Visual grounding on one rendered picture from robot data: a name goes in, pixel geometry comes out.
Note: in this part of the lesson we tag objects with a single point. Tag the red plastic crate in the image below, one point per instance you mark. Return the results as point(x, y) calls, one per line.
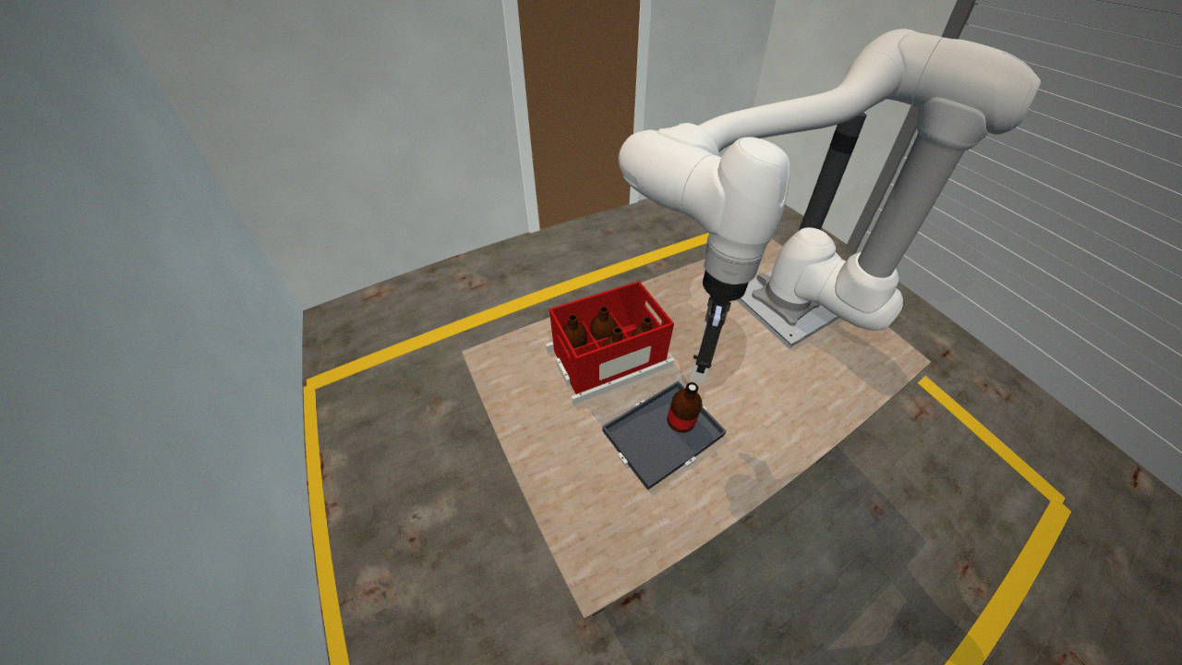
point(591, 365)

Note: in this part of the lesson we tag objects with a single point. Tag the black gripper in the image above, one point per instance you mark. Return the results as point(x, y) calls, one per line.
point(719, 302)

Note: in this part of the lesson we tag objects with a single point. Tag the grey flat bar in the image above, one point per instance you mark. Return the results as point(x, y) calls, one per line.
point(580, 397)

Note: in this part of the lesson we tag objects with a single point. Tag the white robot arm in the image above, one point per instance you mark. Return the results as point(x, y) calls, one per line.
point(964, 91)

